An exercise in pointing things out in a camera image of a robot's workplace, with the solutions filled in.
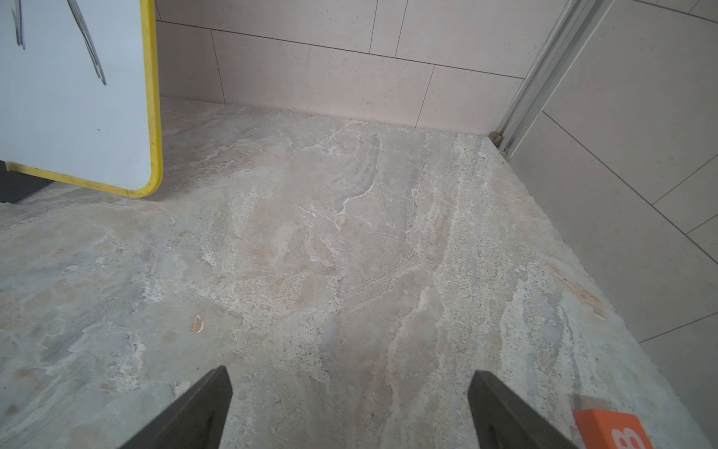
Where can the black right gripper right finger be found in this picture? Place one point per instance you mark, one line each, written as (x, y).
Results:
(504, 420)

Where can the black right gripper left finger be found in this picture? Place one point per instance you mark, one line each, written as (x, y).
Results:
(195, 420)

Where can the orange letter block B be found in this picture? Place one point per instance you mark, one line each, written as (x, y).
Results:
(611, 430)

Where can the white board yellow frame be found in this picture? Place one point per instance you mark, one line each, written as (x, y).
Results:
(80, 98)

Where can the aluminium corner post right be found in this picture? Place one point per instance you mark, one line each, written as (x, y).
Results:
(576, 24)

